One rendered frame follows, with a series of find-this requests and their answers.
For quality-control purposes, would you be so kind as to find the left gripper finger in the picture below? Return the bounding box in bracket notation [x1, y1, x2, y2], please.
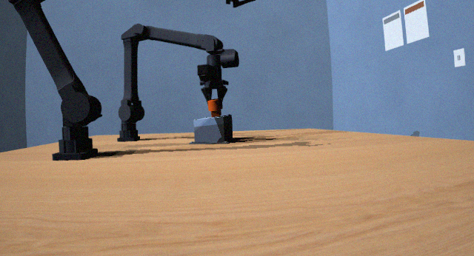
[217, 87, 227, 107]
[201, 88, 212, 101]

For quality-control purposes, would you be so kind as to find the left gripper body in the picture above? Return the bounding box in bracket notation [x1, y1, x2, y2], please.
[200, 80, 229, 90]

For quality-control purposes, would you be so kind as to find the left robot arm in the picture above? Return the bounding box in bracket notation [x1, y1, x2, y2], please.
[117, 24, 239, 141]

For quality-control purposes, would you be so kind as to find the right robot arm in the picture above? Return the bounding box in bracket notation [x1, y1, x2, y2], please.
[8, 0, 102, 161]

